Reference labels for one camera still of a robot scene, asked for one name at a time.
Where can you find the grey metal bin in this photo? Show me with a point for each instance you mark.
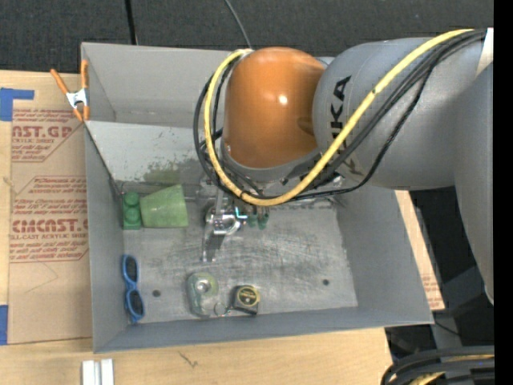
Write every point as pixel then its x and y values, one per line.
pixel 280 263

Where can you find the black and yellow tape measure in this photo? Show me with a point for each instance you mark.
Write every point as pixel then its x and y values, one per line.
pixel 246 297

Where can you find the grey-green rounded packet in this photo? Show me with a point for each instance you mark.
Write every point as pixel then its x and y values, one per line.
pixel 202 293

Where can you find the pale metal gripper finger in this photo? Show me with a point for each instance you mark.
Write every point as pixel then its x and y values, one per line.
pixel 211 247
pixel 234 226

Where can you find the brown cardboard board red print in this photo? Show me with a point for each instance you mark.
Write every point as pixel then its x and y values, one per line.
pixel 44 279

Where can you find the green toy brick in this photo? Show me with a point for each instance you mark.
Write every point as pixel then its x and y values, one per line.
pixel 131 211

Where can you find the blue sunglasses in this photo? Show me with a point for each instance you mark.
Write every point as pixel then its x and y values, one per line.
pixel 132 277

